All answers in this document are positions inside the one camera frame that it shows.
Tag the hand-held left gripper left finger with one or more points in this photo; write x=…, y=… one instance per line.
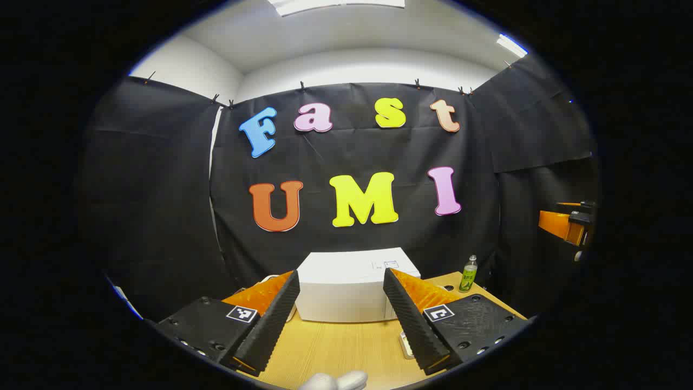
x=270, y=325

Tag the black backdrop cloth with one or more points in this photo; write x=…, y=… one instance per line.
x=352, y=151

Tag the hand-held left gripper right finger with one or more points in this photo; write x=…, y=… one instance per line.
x=411, y=325

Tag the small ceiling light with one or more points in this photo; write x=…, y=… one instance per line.
x=511, y=46

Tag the green drink bottle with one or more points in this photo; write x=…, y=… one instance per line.
x=468, y=276

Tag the white microwave oven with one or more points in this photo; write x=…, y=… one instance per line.
x=346, y=292

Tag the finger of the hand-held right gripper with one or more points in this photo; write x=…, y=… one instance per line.
x=555, y=225

